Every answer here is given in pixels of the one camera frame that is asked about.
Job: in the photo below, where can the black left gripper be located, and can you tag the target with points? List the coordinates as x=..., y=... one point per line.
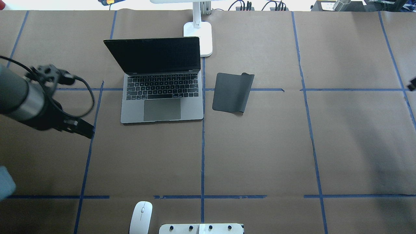
x=52, y=117

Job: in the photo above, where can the grey laptop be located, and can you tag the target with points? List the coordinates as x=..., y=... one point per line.
x=162, y=79

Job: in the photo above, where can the white computer mouse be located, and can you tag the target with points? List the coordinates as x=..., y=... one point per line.
x=141, y=217

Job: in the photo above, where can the black mouse pad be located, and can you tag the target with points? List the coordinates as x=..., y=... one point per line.
x=231, y=92

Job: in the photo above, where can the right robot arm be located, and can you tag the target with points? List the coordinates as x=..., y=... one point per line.
x=412, y=85

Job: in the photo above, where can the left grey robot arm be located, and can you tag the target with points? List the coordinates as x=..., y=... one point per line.
x=29, y=100

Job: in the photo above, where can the white desk lamp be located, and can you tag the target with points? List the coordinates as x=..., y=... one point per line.
x=198, y=27

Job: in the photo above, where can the grey box at table edge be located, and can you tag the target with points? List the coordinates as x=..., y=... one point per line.
x=338, y=6

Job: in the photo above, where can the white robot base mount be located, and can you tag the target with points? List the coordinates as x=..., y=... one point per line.
x=208, y=228

